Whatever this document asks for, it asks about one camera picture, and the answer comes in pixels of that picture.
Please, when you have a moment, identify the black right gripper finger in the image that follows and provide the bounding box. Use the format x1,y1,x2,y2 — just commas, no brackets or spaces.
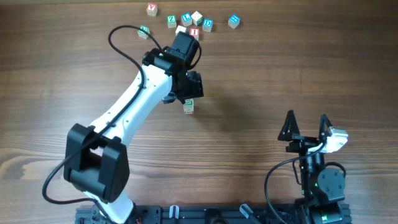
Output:
277,110,300,141
318,114,333,140

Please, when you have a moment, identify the green sided wooden block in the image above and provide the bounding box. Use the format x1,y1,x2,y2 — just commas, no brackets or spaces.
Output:
183,98,194,112

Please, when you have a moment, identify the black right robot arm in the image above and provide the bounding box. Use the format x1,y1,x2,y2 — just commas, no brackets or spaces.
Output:
278,110,348,223

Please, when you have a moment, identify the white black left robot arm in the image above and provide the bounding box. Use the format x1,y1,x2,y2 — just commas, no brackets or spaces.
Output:
63,32,204,223

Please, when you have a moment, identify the red I wooden block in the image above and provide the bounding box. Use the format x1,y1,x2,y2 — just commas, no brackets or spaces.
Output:
190,28,200,40

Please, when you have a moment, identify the blue sided white block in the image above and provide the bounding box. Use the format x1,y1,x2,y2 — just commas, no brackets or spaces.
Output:
175,26,187,35

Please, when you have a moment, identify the blue D wooden block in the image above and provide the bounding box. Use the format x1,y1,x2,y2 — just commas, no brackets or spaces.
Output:
202,18,213,32

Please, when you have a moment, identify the green Z wooden block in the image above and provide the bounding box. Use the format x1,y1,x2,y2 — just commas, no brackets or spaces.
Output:
167,15,177,29

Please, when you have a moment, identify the blue L wooden block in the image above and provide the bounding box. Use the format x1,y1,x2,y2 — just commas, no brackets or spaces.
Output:
181,12,193,27

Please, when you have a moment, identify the green N wooden block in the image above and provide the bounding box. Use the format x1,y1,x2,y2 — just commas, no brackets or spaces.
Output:
137,25,150,39

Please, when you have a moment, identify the plain top wooden block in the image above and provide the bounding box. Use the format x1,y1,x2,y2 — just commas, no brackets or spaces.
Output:
192,11,203,26

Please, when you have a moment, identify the blue lone wooden block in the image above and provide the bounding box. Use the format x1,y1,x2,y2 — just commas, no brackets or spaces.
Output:
228,14,241,29

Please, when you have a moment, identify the red Y wooden block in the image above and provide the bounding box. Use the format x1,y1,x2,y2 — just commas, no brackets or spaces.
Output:
146,2,158,16

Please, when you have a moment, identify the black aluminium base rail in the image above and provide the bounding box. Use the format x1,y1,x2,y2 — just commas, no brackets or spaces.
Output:
74,203,353,224

